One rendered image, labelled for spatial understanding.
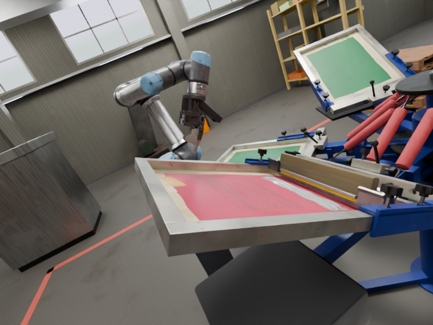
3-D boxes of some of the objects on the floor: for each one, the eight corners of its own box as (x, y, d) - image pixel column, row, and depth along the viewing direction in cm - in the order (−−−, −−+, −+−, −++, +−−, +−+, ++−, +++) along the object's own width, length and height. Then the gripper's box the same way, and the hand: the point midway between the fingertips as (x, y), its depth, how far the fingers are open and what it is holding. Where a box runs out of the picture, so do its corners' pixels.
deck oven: (106, 206, 491) (53, 130, 425) (98, 234, 394) (27, 142, 328) (42, 238, 470) (-25, 164, 404) (16, 276, 373) (-77, 187, 307)
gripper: (180, 94, 91) (175, 147, 94) (187, 93, 83) (182, 151, 86) (201, 97, 94) (195, 149, 98) (209, 97, 86) (203, 153, 90)
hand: (196, 147), depth 93 cm, fingers closed
